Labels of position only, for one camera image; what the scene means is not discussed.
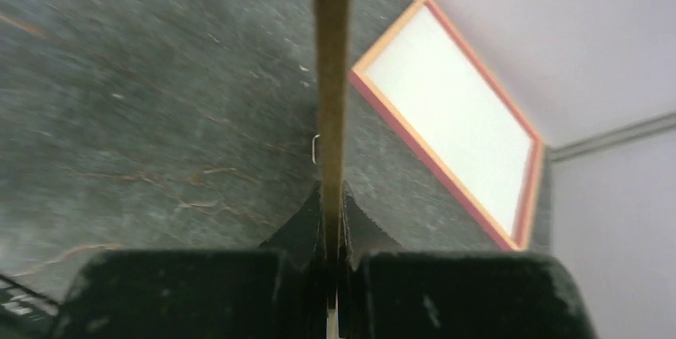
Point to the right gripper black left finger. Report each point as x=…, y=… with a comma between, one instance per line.
x=274, y=290

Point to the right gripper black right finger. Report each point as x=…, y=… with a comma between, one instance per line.
x=389, y=292

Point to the brown cardboard backing board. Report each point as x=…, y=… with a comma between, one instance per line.
x=332, y=25

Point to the mountain landscape photo print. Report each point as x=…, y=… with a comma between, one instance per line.
x=441, y=95

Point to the pink wooden picture frame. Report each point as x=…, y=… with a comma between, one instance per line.
x=523, y=231

